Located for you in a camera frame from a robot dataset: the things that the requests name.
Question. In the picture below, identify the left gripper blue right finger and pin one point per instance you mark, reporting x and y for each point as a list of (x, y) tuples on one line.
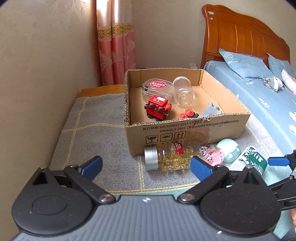
[(200, 168)]

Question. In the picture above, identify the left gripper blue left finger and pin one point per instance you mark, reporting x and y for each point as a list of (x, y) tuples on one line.
[(91, 168)]

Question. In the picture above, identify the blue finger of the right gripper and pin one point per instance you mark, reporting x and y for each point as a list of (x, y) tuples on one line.
[(285, 192), (286, 160)]

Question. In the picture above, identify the pink transparent toy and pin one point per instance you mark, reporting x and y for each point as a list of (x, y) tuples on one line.
[(212, 155)]

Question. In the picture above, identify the white medical bottle green label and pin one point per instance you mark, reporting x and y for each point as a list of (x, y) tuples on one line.
[(249, 157)]

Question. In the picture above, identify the jar of golden capsules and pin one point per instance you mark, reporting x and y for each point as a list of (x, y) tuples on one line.
[(172, 157)]

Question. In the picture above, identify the mint green egg-shaped case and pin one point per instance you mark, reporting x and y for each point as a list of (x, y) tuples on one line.
[(230, 149)]

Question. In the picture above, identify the black fidget cube red buttons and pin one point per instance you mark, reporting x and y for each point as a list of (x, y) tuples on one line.
[(188, 113)]

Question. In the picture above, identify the grey mouse figurine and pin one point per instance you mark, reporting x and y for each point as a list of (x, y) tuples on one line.
[(210, 110)]

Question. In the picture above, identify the red toy train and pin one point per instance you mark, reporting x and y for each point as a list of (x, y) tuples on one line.
[(158, 108)]

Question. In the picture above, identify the clear plastic cup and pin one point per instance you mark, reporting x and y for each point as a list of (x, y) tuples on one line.
[(183, 92)]

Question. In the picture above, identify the clear container with red label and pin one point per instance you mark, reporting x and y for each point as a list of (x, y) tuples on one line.
[(155, 86)]

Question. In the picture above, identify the person's right hand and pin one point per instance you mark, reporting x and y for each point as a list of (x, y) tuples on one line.
[(293, 215)]

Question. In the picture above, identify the blue floral bedsheet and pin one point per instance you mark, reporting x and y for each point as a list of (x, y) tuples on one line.
[(275, 110)]

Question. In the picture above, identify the open cardboard box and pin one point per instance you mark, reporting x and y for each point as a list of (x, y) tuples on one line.
[(142, 132)]

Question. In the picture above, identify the crumpled grey cloth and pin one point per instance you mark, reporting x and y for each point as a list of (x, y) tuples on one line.
[(273, 83)]

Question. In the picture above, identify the pink pillow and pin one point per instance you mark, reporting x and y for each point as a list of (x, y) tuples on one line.
[(289, 81)]

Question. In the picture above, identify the blue pillow far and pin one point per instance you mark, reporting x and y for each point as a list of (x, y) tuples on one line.
[(277, 65)]

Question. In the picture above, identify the blue pillow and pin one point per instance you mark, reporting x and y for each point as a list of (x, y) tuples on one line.
[(277, 65), (246, 66)]

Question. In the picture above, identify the blue pillow near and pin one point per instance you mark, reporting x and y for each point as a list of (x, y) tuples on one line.
[(246, 66)]

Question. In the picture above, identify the pink curtain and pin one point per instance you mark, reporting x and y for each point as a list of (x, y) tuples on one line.
[(115, 40)]

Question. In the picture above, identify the wooden headboard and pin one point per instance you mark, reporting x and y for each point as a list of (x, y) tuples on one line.
[(239, 33)]

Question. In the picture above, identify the white wall socket plug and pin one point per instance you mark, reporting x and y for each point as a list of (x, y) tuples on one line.
[(193, 66)]

